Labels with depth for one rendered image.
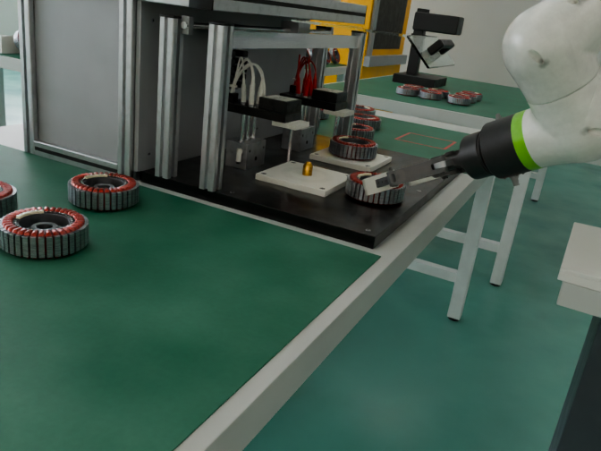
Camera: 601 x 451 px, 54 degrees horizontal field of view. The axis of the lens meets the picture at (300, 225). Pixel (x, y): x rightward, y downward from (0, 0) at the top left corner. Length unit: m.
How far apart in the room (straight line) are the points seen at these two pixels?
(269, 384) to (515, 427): 1.43
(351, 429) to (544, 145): 1.09
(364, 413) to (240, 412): 1.29
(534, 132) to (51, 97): 0.88
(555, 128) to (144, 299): 0.59
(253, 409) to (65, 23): 0.86
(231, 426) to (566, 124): 0.60
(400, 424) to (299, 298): 1.12
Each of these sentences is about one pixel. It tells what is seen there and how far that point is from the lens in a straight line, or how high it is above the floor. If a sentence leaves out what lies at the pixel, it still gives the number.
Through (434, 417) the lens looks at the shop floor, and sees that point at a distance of 1.88.
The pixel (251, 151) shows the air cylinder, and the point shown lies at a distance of 1.20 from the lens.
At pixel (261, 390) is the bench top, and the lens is 0.58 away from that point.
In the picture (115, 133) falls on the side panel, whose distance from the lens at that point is 1.16.
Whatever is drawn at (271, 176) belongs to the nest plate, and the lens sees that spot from 1.13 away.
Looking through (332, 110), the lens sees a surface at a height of 0.88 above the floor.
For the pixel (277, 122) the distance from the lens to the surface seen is 1.15.
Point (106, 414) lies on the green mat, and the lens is 0.55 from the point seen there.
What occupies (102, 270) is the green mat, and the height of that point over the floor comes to 0.75.
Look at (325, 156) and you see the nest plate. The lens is 1.35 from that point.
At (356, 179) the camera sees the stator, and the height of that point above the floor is 0.81.
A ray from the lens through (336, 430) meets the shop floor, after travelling 1.74.
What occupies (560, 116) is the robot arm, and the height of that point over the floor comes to 0.99.
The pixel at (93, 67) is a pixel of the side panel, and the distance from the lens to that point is 1.18.
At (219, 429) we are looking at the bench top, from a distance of 0.53.
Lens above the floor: 1.09
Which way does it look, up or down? 20 degrees down
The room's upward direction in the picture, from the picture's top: 7 degrees clockwise
